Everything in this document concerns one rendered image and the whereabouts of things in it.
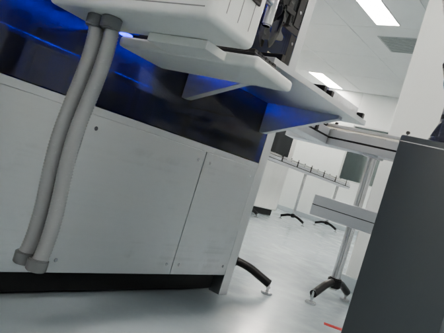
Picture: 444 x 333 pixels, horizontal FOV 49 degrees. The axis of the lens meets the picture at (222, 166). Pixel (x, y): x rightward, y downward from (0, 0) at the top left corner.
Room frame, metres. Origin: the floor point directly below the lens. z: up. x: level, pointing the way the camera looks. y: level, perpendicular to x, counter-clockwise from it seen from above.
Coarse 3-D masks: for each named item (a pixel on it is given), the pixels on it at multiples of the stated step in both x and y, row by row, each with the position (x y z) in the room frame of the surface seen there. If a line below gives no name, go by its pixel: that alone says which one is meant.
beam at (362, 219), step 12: (312, 204) 2.79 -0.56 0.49; (324, 204) 2.75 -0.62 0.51; (336, 204) 2.70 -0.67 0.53; (348, 204) 2.66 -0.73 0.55; (324, 216) 2.73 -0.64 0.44; (336, 216) 2.69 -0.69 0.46; (348, 216) 2.65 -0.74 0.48; (360, 216) 2.61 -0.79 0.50; (372, 216) 2.57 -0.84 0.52; (360, 228) 2.60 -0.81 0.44; (372, 228) 2.56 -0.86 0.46
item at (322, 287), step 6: (330, 276) 2.66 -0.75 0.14; (324, 282) 2.57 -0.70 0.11; (330, 282) 2.59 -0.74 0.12; (336, 282) 2.63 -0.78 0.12; (342, 282) 2.71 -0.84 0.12; (318, 288) 2.51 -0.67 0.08; (324, 288) 2.54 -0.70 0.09; (336, 288) 2.63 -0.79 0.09; (342, 288) 2.74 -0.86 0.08; (312, 294) 2.49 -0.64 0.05; (318, 294) 2.50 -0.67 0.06; (348, 294) 2.82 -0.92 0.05; (306, 300) 2.49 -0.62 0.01; (312, 300) 2.49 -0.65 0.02; (342, 300) 2.82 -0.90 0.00; (348, 300) 2.83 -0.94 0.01
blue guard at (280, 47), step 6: (258, 30) 1.91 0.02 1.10; (270, 30) 1.97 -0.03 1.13; (282, 30) 2.03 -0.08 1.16; (288, 30) 2.06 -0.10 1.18; (258, 36) 1.92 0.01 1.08; (288, 36) 2.07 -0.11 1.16; (258, 42) 1.93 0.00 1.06; (264, 42) 1.96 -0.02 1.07; (276, 42) 2.02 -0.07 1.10; (282, 42) 2.05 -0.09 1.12; (288, 42) 2.08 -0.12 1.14; (258, 48) 1.94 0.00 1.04; (264, 48) 1.97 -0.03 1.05; (270, 48) 2.00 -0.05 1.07; (276, 48) 2.03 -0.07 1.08; (282, 48) 2.06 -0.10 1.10
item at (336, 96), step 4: (328, 88) 1.68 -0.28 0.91; (336, 92) 1.73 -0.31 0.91; (336, 96) 1.73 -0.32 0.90; (340, 96) 1.76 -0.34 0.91; (340, 100) 1.76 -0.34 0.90; (344, 100) 1.78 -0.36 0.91; (344, 104) 1.79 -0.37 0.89; (348, 104) 1.82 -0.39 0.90; (352, 104) 1.84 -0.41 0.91; (348, 108) 1.82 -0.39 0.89; (352, 108) 1.85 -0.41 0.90; (356, 108) 1.87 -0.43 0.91; (356, 112) 1.88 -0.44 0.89
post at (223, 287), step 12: (312, 0) 2.14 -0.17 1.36; (312, 12) 2.16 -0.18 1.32; (300, 24) 2.13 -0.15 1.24; (300, 36) 2.14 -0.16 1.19; (300, 48) 2.16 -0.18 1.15; (264, 144) 2.12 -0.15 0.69; (264, 156) 2.14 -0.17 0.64; (264, 168) 2.17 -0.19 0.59; (252, 192) 2.14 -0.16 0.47; (252, 204) 2.16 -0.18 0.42; (240, 228) 2.13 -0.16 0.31; (240, 240) 2.16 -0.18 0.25; (228, 264) 2.12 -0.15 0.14; (216, 276) 2.15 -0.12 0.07; (228, 276) 2.15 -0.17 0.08; (216, 288) 2.14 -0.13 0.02; (228, 288) 2.17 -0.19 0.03
